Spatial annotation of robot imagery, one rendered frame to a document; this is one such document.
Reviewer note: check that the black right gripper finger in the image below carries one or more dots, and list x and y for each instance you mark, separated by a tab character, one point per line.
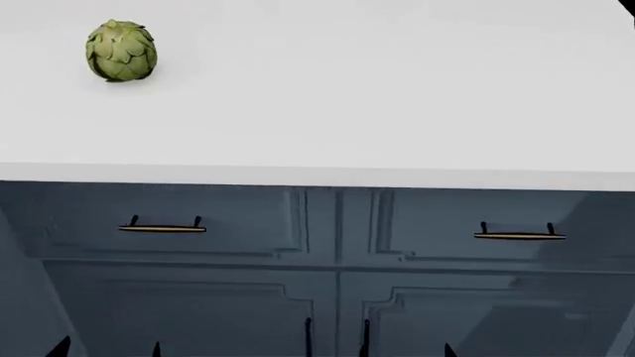
449	352

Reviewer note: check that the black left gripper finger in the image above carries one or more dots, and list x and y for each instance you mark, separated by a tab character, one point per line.
62	350
156	351

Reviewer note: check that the blue drawer front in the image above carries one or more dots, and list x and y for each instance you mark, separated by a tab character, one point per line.
436	219
238	223

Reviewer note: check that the blue cabinet with white top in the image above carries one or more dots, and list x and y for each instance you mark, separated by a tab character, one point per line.
339	230

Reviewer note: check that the green artichoke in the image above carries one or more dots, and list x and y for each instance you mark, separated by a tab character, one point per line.
121	52

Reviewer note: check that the blue cabinet door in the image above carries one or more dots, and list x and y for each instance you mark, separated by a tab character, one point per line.
198	308
496	312

